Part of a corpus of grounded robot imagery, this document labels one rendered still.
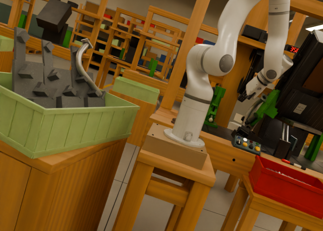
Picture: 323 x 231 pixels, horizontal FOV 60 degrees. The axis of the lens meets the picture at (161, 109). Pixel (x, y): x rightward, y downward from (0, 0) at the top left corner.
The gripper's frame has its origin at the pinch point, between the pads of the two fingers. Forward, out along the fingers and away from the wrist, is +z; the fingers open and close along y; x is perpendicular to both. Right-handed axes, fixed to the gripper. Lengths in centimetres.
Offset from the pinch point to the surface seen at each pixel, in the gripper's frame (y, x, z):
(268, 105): 11.5, -22.6, 1.6
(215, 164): -26.6, -4.8, 28.3
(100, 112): -47, 65, 13
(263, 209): -57, -15, 8
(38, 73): -40, 93, 17
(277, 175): -46.3, -13.7, -3.6
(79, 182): -66, 58, 36
